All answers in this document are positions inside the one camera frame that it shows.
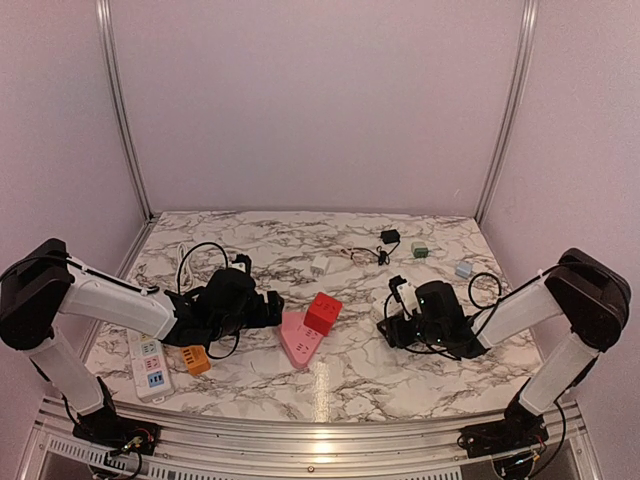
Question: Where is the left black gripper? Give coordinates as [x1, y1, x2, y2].
[210, 291, 285, 343]

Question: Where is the pink triangular power strip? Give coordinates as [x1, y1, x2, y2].
[277, 312, 324, 370]

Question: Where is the red cube socket adapter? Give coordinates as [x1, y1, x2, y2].
[303, 292, 343, 336]

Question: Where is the orange power strip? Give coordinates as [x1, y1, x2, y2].
[181, 345, 211, 376]

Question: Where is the black adapter with cable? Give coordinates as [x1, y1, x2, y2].
[375, 229, 401, 266]

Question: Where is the white travel adapter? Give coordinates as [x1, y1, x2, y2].
[370, 298, 402, 322]

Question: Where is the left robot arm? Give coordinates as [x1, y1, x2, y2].
[1, 238, 284, 445]

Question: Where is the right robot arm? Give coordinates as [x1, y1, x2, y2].
[377, 248, 632, 448]

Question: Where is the light blue plug adapter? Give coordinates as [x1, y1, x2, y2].
[455, 261, 474, 279]

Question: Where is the green plug adapter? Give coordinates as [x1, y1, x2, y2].
[411, 241, 429, 258]

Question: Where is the white usb charger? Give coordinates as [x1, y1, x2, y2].
[310, 256, 329, 276]

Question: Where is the white pastel power strip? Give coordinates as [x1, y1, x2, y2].
[127, 330, 174, 404]

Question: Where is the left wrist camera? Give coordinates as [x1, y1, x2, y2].
[229, 254, 252, 274]

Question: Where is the white power cord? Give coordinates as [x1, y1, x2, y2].
[175, 242, 196, 291]

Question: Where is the pink coiled cable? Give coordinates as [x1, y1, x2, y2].
[340, 246, 377, 265]

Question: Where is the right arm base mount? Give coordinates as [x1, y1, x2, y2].
[457, 394, 549, 458]

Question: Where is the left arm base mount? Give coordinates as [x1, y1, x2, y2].
[63, 377, 161, 455]

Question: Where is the front aluminium rail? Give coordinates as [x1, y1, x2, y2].
[7, 397, 604, 479]

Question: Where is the left aluminium frame post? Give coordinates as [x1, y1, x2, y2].
[95, 0, 154, 223]

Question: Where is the aluminium frame post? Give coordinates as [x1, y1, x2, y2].
[474, 0, 540, 226]
[95, 0, 154, 223]

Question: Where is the right aluminium frame post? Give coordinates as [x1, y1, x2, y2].
[474, 0, 540, 226]

